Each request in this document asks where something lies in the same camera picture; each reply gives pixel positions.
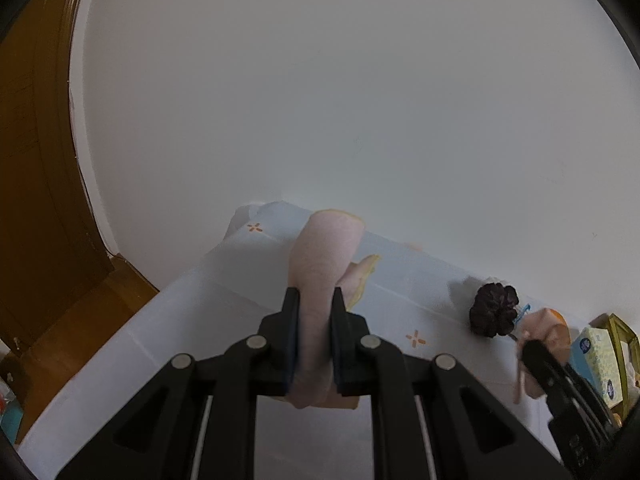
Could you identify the orange persimmon plush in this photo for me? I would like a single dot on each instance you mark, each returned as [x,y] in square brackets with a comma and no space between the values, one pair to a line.
[559,316]

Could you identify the orange wooden door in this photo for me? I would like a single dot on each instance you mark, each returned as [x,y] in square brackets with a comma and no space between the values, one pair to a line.
[35,160]

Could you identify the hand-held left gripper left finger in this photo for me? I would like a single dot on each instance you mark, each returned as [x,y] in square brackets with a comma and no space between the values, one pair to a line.
[292,345]

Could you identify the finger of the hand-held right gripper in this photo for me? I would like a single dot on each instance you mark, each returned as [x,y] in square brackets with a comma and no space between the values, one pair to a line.
[540,365]

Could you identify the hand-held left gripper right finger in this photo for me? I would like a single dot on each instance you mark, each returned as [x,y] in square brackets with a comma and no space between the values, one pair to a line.
[338,345]

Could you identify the white bed sheet, orange marks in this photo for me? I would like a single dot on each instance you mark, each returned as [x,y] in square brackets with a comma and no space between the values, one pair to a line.
[200,320]

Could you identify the pink cloth with yellow trim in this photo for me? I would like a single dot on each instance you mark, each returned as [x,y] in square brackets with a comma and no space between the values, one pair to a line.
[320,260]

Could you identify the olive green box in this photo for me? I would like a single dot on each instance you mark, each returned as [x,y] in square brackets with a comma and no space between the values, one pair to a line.
[622,332]

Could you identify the blue and yellow tissue pack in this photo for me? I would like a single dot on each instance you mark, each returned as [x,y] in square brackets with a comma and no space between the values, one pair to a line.
[597,360]

